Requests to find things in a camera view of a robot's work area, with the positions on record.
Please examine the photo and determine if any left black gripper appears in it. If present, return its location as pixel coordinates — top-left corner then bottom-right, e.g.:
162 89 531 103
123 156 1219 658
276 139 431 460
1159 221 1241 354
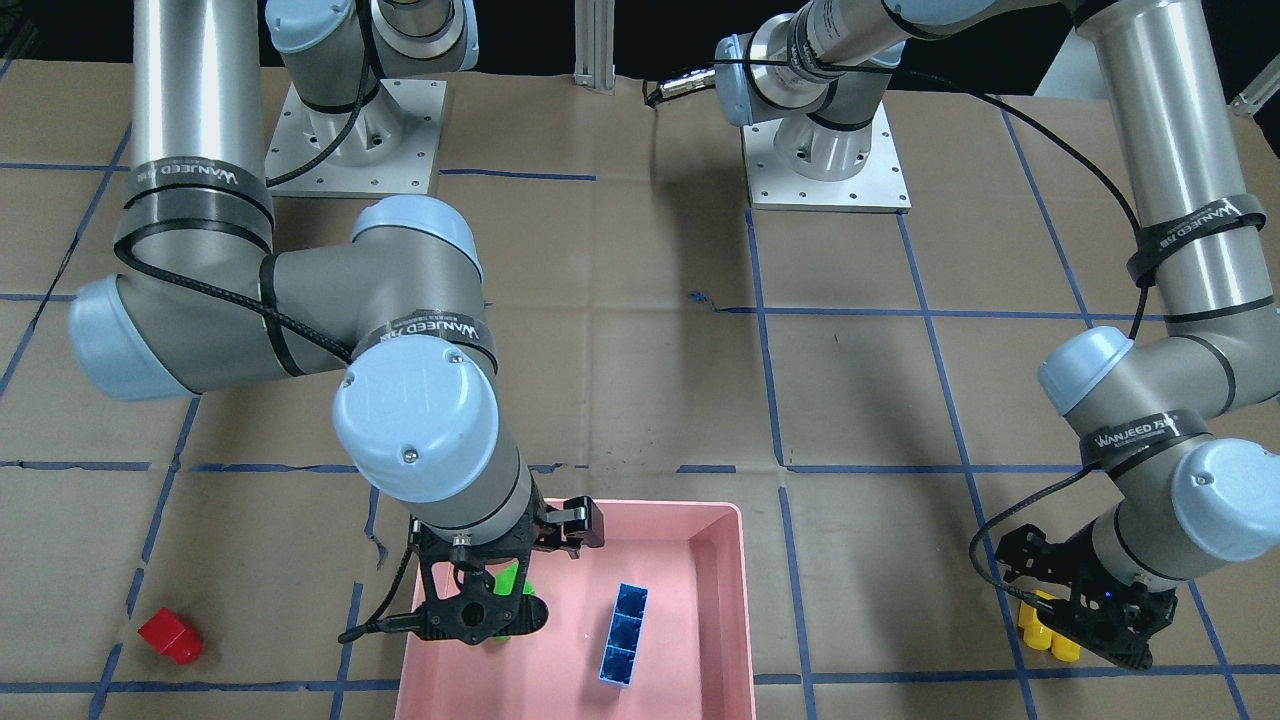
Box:
996 524 1178 669

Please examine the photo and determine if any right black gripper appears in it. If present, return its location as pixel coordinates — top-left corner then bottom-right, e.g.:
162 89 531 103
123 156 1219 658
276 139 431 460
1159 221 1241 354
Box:
408 495 605 646

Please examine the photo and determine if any green toy block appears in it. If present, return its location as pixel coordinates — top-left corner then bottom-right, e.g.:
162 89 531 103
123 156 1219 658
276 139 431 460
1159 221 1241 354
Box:
489 561 535 643

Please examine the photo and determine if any yellow toy block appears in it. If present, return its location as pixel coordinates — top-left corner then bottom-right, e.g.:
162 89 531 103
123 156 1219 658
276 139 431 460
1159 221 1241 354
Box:
1016 601 1082 664

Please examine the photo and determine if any blue toy block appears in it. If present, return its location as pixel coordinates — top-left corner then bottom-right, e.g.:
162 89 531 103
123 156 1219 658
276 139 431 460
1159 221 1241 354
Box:
598 583 649 688

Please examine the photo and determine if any red toy block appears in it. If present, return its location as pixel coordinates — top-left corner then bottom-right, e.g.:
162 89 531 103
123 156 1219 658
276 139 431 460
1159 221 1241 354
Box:
136 607 204 666

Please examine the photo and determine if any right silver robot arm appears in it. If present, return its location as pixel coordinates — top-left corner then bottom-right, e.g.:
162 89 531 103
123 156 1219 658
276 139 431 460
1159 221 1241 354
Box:
68 1 604 644

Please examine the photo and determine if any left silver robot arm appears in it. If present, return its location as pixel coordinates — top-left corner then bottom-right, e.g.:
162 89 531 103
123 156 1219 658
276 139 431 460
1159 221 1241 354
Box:
712 1 1279 671

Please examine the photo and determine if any pink plastic box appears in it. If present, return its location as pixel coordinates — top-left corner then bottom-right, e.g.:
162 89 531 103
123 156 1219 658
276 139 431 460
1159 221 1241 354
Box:
396 500 756 719

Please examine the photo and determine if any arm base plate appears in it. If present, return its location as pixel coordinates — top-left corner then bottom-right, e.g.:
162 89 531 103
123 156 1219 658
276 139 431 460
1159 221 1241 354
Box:
741 104 913 213
265 79 448 199

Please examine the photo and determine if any aluminium frame post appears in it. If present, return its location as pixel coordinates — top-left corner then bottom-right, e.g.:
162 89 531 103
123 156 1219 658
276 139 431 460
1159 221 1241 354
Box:
572 0 616 95

